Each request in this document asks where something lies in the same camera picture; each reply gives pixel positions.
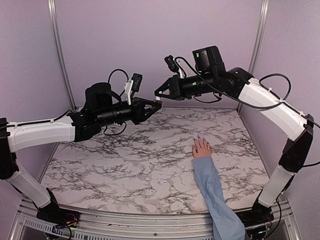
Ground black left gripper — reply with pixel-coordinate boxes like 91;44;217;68
96;97;162;127

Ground dark red nail polish bottle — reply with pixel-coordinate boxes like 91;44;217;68
152;100;163;113

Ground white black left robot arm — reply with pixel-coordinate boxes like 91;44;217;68
0;80;162;223

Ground forearm in blue sleeve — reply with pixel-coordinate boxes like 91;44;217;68
193;156;246;240

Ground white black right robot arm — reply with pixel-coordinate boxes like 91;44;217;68
154;46;315;224

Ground person's hand with painted nails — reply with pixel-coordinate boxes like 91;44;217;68
192;136;212;159

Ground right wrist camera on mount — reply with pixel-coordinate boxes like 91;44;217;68
164;55;187;79

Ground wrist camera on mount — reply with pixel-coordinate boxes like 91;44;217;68
124;73;143;106
164;55;187;79

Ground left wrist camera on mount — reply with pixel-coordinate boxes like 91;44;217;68
124;73;143;106

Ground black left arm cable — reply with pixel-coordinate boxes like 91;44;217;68
107;68;130;85

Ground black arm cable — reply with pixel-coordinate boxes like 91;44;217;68
107;68;130;85
174;56;293;110

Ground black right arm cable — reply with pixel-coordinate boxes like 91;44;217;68
174;56;293;110

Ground aluminium corner post right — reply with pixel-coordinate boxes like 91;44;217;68
248;0;270;75

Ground aluminium corner post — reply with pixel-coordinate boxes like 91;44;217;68
47;0;77;111
248;0;270;75

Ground aluminium corner post left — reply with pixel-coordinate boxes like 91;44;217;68
47;0;77;111

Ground aluminium front frame rail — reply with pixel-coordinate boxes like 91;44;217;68
9;197;301;240

